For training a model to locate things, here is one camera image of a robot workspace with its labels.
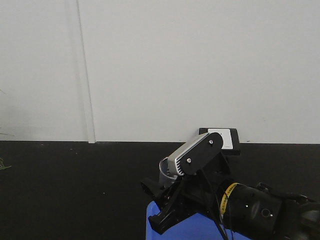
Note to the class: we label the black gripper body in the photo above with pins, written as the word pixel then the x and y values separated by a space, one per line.
pixel 206 190

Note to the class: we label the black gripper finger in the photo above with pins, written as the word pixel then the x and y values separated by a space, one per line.
pixel 155 189
pixel 163 217

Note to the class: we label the clear glass beaker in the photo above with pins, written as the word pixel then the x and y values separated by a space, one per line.
pixel 166 179

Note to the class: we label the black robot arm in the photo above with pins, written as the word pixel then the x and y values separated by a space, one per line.
pixel 258 213

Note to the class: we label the blue plastic tray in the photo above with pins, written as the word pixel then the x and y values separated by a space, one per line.
pixel 196 227

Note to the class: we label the white socket in black housing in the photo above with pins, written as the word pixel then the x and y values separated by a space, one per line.
pixel 231 143

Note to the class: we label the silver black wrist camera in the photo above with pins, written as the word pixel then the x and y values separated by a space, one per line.
pixel 194 154

